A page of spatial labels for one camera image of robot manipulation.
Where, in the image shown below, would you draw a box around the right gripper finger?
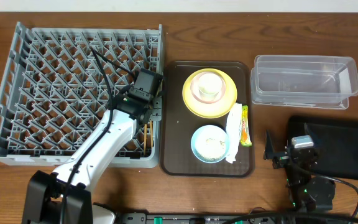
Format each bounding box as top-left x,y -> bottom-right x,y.
303,123 -> 322,147
264,130 -> 274,159

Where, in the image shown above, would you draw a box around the green orange snack wrapper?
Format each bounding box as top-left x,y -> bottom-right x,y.
240,105 -> 252,147

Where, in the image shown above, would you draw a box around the white napkin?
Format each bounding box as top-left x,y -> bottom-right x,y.
225,103 -> 242,164

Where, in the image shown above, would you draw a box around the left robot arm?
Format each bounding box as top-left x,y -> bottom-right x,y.
22,69 -> 163,223

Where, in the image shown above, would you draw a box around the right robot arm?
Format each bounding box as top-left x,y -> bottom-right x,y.
264,122 -> 335,212

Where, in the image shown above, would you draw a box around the black plastic tray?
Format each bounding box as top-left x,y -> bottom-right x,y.
288,116 -> 358,180

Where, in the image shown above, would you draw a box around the dark brown serving tray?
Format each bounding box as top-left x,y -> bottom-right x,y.
160,61 -> 255,178

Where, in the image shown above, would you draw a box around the pink plastic bowl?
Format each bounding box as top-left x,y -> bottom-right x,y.
190,72 -> 226,104

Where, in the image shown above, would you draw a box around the yellow plastic plate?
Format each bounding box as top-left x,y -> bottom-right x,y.
182,68 -> 237,119

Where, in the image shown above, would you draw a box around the cream plastic cup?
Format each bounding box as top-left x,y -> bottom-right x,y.
198,72 -> 223,101

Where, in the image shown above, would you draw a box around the clear plastic bin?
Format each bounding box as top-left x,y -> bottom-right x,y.
250,55 -> 358,110

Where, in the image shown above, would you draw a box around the grey plastic dish rack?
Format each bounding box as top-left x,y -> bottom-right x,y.
0,23 -> 164,166

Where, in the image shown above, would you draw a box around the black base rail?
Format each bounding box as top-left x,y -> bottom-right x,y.
115,212 -> 358,224

